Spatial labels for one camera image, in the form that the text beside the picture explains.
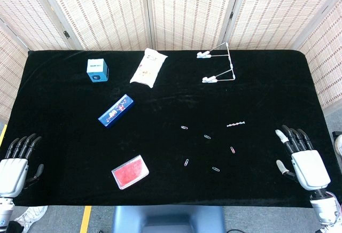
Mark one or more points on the white plastic packet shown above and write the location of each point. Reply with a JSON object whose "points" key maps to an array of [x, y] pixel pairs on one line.
{"points": [[148, 68]]}

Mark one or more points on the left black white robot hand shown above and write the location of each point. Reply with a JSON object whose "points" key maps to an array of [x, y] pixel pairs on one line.
{"points": [[13, 174]]}

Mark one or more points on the red paperclip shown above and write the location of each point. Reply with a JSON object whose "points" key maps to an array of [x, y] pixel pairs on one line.
{"points": [[233, 149]]}

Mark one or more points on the light blue speaker cube box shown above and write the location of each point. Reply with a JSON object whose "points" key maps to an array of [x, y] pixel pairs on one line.
{"points": [[97, 70]]}

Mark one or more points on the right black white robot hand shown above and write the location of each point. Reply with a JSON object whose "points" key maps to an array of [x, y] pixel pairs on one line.
{"points": [[310, 167]]}

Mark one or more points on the bamboo folding screen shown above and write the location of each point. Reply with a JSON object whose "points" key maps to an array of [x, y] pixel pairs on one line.
{"points": [[187, 11]]}

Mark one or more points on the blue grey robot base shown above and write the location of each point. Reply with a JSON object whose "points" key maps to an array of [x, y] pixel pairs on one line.
{"points": [[168, 219]]}

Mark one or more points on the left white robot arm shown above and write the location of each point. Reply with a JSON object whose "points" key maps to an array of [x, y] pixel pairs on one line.
{"points": [[5, 211]]}

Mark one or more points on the silver paperclip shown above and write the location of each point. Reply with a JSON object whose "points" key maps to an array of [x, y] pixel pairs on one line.
{"points": [[186, 162], [216, 169], [207, 136], [184, 127]]}

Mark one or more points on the clear case with red card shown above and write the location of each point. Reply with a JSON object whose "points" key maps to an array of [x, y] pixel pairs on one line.
{"points": [[130, 175]]}

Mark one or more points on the white sneaker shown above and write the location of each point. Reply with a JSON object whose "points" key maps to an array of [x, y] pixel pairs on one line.
{"points": [[32, 215], [338, 146]]}

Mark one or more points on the long dark blue printed box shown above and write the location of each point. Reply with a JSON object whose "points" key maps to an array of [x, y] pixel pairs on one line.
{"points": [[116, 111]]}

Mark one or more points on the black metal screen hinge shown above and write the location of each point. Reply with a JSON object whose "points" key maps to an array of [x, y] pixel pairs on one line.
{"points": [[66, 34], [231, 14]]}

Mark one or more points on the black velvet tablecloth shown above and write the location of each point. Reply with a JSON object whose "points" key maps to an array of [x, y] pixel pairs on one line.
{"points": [[171, 104]]}

